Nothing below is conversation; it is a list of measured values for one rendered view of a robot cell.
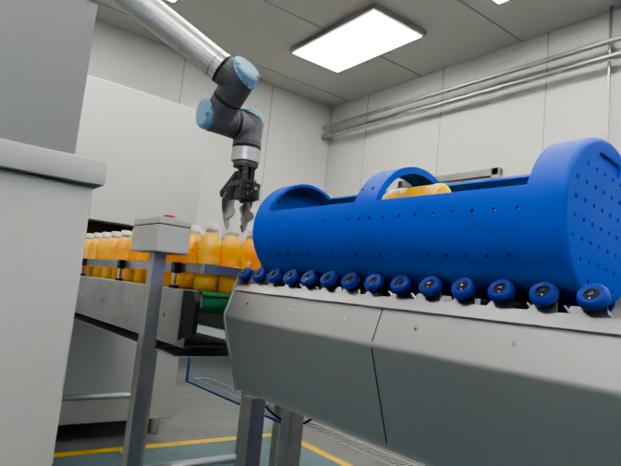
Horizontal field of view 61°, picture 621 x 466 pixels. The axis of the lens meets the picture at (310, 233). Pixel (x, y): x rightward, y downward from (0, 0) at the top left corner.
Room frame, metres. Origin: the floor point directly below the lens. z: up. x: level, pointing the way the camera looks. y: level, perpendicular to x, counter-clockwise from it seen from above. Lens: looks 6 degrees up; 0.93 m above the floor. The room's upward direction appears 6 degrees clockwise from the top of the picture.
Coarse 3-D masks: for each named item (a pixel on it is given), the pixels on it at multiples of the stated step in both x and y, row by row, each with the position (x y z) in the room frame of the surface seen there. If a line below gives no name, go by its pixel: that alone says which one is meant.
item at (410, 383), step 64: (256, 320) 1.41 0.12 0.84; (320, 320) 1.22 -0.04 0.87; (384, 320) 1.07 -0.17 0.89; (448, 320) 0.96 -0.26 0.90; (256, 384) 1.49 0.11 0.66; (320, 384) 1.25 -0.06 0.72; (384, 384) 1.07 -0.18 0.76; (448, 384) 0.94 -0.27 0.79; (512, 384) 0.84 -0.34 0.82; (576, 384) 0.76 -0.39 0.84; (448, 448) 0.98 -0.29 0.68; (512, 448) 0.87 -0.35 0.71; (576, 448) 0.79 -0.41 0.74
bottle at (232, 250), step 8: (232, 232) 1.63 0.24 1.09; (224, 240) 1.63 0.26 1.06; (232, 240) 1.62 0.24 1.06; (240, 240) 1.64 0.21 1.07; (224, 248) 1.62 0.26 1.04; (232, 248) 1.61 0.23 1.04; (240, 248) 1.63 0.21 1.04; (224, 256) 1.62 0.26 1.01; (232, 256) 1.61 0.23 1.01; (240, 256) 1.64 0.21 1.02; (224, 264) 1.61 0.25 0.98; (232, 264) 1.62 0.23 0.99; (240, 264) 1.64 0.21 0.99; (224, 280) 1.61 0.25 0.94; (232, 280) 1.62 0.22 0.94; (224, 288) 1.61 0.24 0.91; (232, 288) 1.62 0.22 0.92
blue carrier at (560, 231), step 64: (320, 192) 1.53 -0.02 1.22; (384, 192) 1.37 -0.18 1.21; (448, 192) 0.95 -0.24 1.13; (512, 192) 0.85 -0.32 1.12; (576, 192) 0.80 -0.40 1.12; (320, 256) 1.26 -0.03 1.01; (384, 256) 1.09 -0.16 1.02; (448, 256) 0.96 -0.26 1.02; (512, 256) 0.86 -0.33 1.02; (576, 256) 0.81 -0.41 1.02
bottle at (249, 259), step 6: (246, 240) 1.67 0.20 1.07; (252, 240) 1.67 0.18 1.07; (246, 246) 1.66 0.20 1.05; (252, 246) 1.66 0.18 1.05; (246, 252) 1.66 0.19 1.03; (252, 252) 1.66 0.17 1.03; (246, 258) 1.66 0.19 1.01; (252, 258) 1.66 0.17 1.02; (246, 264) 1.66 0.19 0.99; (252, 264) 1.66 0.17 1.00; (258, 264) 1.67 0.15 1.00
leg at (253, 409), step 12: (252, 396) 1.51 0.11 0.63; (252, 408) 1.48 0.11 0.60; (264, 408) 1.51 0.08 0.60; (240, 420) 1.52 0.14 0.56; (252, 420) 1.49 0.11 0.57; (240, 432) 1.51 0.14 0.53; (252, 432) 1.49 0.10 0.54; (240, 444) 1.50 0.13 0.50; (252, 444) 1.49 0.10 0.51; (240, 456) 1.50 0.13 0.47; (252, 456) 1.49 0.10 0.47
